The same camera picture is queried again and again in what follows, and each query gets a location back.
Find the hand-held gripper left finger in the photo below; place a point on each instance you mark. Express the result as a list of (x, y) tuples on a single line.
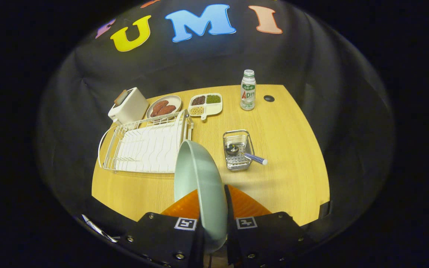
[(162, 242)]

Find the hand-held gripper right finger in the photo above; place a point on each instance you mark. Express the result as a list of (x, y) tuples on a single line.
[(228, 208)]

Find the pale green plate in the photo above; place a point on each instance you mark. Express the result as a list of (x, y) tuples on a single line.
[(199, 178)]

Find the beige plate with sausages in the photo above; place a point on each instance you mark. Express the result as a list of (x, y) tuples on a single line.
[(173, 100)]

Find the white divided bean tray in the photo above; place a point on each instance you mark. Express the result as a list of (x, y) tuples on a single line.
[(214, 109)]

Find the brown sausage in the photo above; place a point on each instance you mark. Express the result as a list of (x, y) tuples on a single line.
[(167, 110), (159, 107)]

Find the white green-capped drink bottle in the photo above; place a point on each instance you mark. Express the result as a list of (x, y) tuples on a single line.
[(248, 93)]

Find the black table grommet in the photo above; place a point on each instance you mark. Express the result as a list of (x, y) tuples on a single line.
[(269, 98)]

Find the white toaster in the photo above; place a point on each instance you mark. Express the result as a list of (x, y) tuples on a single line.
[(130, 108)]

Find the toasted bread slice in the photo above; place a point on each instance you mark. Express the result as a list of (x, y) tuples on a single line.
[(120, 97)]

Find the black table edge bracket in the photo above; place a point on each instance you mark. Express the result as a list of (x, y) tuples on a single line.
[(325, 210)]

